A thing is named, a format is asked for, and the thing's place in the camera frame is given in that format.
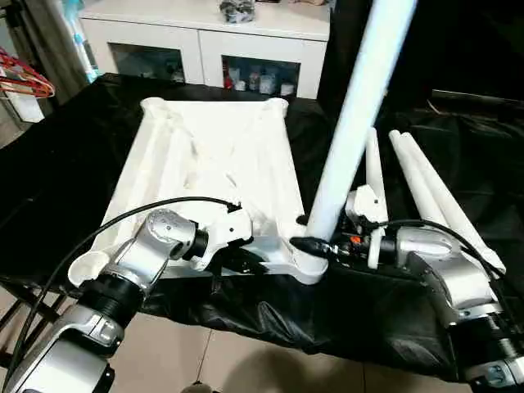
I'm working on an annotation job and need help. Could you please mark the dark grey bundle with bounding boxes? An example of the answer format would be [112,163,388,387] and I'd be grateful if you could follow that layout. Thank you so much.
[218,0,258,24]

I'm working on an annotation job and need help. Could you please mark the long black bar device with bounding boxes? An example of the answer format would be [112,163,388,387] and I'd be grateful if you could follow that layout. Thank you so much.
[431,88,524,110]

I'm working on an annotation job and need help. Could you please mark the black left wrist camera cable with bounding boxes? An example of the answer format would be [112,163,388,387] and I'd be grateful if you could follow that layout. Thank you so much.
[0,196,242,382]

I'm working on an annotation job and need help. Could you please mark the white storage box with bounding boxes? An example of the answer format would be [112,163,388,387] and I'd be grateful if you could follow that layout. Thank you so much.
[0,92,47,124]

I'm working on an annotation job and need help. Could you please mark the grey curtain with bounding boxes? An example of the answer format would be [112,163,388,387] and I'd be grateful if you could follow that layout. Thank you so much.
[7,0,102,103]

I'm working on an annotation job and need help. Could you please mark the white plastic table top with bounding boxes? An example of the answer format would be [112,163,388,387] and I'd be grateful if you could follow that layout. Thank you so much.
[67,96,329,292]

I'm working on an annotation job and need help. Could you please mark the black mat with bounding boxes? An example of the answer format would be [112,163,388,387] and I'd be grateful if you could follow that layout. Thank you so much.
[0,72,524,382]

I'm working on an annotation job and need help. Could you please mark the white glass-door cabinet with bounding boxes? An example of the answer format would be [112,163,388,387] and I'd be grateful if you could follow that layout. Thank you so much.
[79,0,332,99]

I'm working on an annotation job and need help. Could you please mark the red clothes hangers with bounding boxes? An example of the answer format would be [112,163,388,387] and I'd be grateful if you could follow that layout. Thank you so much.
[0,47,56,99]

